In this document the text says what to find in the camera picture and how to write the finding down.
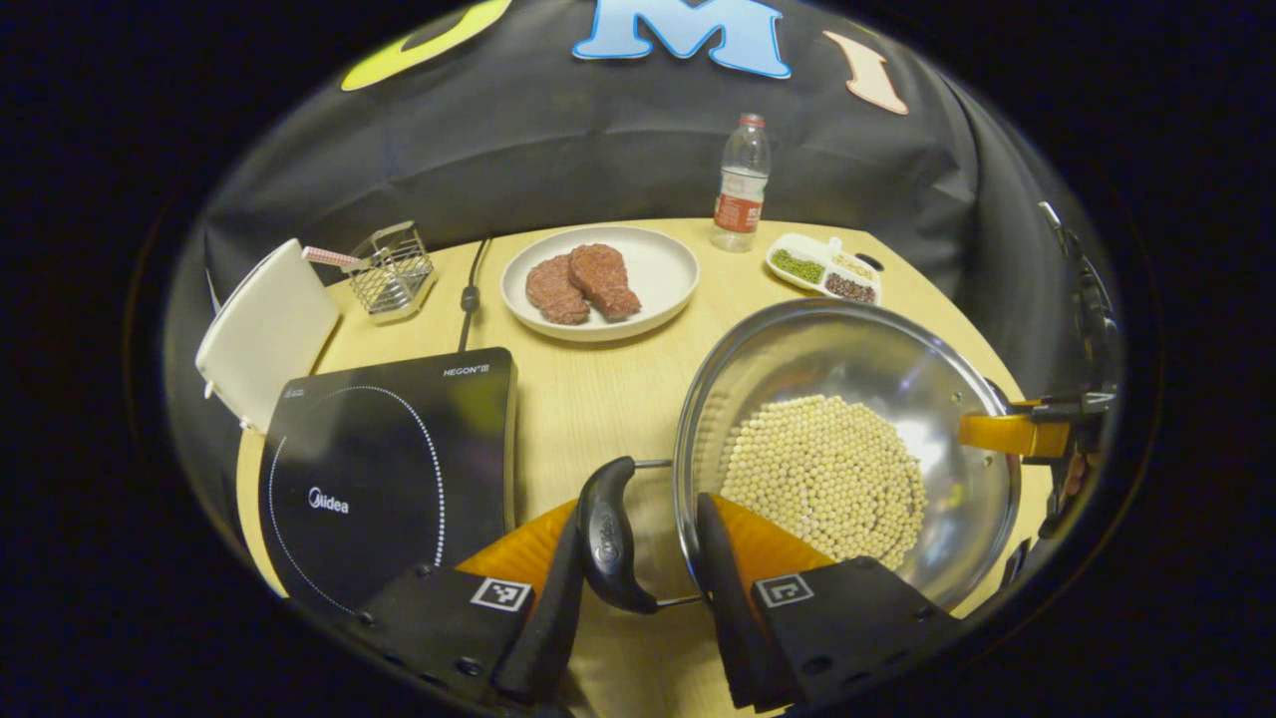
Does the white divided dish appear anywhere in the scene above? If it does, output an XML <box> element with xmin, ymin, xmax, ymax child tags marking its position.
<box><xmin>766</xmin><ymin>233</ymin><xmax>882</xmax><ymax>306</ymax></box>

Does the stainless steel pot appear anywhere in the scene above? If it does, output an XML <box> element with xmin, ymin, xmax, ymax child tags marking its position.
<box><xmin>578</xmin><ymin>297</ymin><xmax>1023</xmax><ymax>614</ymax></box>

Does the white round plate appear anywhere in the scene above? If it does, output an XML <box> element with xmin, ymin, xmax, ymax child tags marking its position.
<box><xmin>500</xmin><ymin>225</ymin><xmax>701</xmax><ymax>343</ymax></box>

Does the black power cable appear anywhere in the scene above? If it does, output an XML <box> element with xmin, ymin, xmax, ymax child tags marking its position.
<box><xmin>457</xmin><ymin>237</ymin><xmax>492</xmax><ymax>352</ymax></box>

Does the pile of yellow soybeans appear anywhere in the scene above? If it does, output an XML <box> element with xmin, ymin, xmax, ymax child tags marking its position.
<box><xmin>720</xmin><ymin>395</ymin><xmax>928</xmax><ymax>571</ymax></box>

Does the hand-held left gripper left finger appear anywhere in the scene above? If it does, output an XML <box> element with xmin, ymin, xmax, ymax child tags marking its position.
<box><xmin>359</xmin><ymin>499</ymin><xmax>591</xmax><ymax>705</ymax></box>

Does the brown meat patty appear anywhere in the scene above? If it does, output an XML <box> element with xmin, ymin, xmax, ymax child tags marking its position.
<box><xmin>525</xmin><ymin>254</ymin><xmax>591</xmax><ymax>326</ymax></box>
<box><xmin>568</xmin><ymin>243</ymin><xmax>642</xmax><ymax>321</ymax></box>

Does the black induction cooktop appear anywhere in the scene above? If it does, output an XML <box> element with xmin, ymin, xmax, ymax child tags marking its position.
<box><xmin>259</xmin><ymin>347</ymin><xmax>517</xmax><ymax>617</ymax></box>

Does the pile of green beans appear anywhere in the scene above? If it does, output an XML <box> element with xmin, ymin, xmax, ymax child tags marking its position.
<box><xmin>771</xmin><ymin>248</ymin><xmax>826</xmax><ymax>285</ymax></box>

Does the metal wire utensil holder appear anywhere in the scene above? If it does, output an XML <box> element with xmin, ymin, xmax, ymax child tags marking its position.
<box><xmin>344</xmin><ymin>221</ymin><xmax>437</xmax><ymax>322</ymax></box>

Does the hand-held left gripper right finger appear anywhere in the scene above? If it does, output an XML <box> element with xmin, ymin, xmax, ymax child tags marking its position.
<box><xmin>695</xmin><ymin>492</ymin><xmax>963</xmax><ymax>711</ymax></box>

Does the white toaster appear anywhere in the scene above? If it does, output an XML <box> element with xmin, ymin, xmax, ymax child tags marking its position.
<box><xmin>195</xmin><ymin>238</ymin><xmax>341</xmax><ymax>435</ymax></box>

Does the clear plastic water bottle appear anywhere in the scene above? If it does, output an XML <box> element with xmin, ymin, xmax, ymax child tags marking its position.
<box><xmin>712</xmin><ymin>114</ymin><xmax>773</xmax><ymax>253</ymax></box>

